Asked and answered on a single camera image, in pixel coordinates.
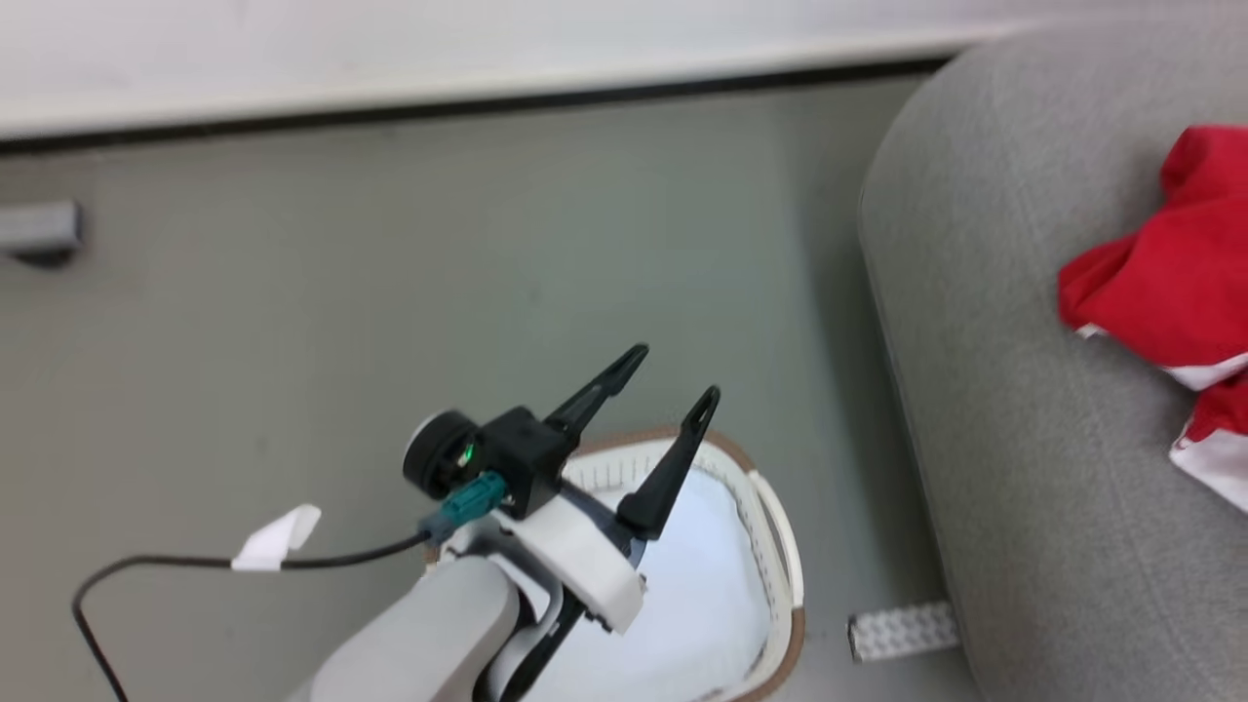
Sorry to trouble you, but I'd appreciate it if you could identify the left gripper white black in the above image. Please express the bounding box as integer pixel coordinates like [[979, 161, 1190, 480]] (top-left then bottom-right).
[[492, 343, 722, 636]]

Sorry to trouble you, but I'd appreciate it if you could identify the red and white garment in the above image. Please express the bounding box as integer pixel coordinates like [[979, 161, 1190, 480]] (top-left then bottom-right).
[[1057, 124, 1248, 515]]

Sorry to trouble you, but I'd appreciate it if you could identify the grey fabric sofa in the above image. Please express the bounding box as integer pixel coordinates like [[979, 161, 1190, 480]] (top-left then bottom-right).
[[857, 18, 1248, 702]]

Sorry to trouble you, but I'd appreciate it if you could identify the white perforated laundry basket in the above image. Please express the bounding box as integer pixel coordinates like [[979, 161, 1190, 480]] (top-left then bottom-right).
[[423, 425, 806, 702]]

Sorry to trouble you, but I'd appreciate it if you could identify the white perforated plastic piece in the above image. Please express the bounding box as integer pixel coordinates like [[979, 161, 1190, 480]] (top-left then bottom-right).
[[846, 601, 963, 665]]

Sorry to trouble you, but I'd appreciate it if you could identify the white baseboard strip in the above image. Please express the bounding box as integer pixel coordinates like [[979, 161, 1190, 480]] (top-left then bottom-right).
[[0, 24, 1036, 143]]

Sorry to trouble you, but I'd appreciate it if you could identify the teal cable connector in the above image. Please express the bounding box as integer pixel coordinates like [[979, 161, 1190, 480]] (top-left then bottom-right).
[[439, 472, 511, 528]]

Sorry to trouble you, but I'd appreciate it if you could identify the white cable label tag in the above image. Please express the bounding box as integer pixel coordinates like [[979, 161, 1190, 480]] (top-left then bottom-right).
[[230, 503, 324, 573]]

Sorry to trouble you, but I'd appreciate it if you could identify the thin black camera cable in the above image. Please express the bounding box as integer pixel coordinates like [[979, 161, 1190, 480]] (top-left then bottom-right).
[[71, 526, 446, 702]]

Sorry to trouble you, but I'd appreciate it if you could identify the black round frame foot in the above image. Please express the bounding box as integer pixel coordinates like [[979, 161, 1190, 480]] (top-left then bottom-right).
[[0, 249, 78, 272]]

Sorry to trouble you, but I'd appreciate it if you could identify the grey metal frame post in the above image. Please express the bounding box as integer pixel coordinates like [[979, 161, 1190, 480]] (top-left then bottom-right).
[[0, 201, 83, 257]]

